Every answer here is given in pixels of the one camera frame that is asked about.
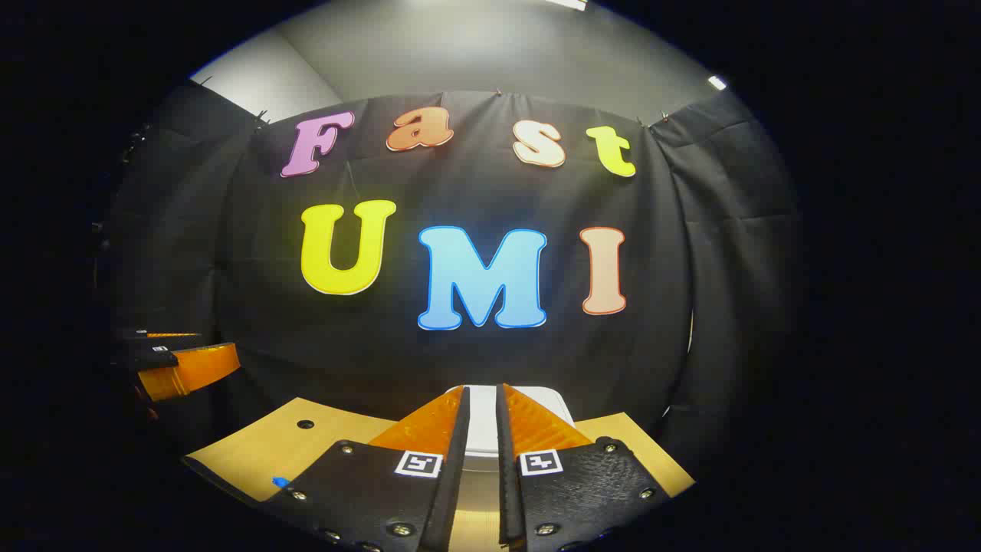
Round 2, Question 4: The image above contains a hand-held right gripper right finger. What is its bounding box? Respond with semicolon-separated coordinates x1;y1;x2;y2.
496;383;671;552

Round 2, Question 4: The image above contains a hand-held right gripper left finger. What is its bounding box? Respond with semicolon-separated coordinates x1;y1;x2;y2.
261;386;470;552

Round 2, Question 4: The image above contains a grey desktop garbage bin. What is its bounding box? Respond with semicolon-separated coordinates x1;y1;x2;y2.
445;386;576;472

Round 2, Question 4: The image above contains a wooden desktop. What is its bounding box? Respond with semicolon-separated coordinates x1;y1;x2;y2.
184;397;697;552

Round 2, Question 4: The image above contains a black backdrop cloth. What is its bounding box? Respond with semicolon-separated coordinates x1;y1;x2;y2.
96;80;805;468

